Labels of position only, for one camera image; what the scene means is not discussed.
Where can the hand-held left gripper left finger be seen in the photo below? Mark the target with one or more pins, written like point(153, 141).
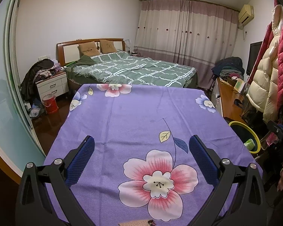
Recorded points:
point(81, 162)

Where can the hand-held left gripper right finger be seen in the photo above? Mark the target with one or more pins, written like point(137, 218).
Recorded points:
point(202, 162)

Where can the pale green plastic bag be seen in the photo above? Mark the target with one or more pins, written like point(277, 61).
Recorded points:
point(250, 144)

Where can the yellow rimmed trash bin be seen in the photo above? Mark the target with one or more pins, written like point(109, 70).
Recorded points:
point(238, 128)

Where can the purple floral tablecloth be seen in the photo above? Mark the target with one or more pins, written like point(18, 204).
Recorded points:
point(132, 127)

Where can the red bucket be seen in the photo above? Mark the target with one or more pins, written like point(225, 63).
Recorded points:
point(50, 104)

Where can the cream puffer jacket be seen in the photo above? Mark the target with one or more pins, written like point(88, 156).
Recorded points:
point(264, 75)

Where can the wooden desk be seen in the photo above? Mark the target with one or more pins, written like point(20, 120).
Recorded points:
point(228, 98)

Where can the green box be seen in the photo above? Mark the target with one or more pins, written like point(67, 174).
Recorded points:
point(238, 85)

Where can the plastic bags on floor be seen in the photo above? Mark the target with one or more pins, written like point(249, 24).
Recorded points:
point(35, 109)

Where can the white nightstand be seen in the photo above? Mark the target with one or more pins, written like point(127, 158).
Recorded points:
point(51, 87)

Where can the pink fuzzy clothing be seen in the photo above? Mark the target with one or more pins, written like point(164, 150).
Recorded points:
point(136, 223)

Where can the black television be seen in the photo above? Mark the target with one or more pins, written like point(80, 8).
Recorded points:
point(254, 57)

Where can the pile of folded clothes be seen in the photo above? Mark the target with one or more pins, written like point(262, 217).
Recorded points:
point(227, 68)

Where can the dark clothes pile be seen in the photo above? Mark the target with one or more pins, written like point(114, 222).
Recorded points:
point(28, 82)

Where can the dark green garment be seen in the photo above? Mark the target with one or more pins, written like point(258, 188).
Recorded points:
point(85, 60)

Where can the green checked duvet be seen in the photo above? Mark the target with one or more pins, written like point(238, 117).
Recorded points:
point(136, 70)

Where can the glass sliding wardrobe door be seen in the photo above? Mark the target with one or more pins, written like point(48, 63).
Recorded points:
point(4, 87)

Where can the brown pillow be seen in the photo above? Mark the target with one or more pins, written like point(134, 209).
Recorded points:
point(108, 46)
point(88, 49)

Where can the wooden bed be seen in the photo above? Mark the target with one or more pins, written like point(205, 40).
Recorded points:
point(68, 49)

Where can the small wooden nightstand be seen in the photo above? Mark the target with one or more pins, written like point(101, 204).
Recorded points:
point(136, 54)

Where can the beige and pink curtain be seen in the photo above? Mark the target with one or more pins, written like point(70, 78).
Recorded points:
point(186, 40)

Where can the cream air conditioner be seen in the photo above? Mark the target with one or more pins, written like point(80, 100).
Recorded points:
point(245, 14)

